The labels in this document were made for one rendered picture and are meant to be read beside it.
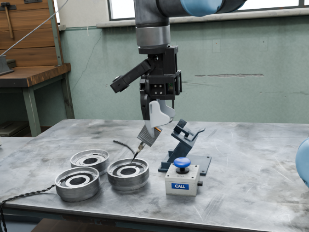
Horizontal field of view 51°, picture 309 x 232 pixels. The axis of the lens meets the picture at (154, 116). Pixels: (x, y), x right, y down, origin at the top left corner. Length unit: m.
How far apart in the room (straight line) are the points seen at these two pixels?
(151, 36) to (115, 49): 1.79
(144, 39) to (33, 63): 2.05
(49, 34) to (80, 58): 0.28
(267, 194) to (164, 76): 0.35
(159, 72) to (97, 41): 1.82
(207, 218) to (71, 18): 2.15
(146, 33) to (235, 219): 0.42
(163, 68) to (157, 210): 0.31
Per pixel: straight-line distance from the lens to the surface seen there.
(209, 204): 0.74
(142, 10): 0.70
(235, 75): 2.33
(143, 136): 0.79
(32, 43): 2.68
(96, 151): 0.95
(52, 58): 2.60
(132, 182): 0.78
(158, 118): 0.74
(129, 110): 2.55
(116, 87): 0.77
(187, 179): 0.74
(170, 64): 0.72
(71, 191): 0.77
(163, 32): 0.71
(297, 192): 0.81
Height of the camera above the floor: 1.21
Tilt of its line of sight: 18 degrees down
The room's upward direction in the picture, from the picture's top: 4 degrees counter-clockwise
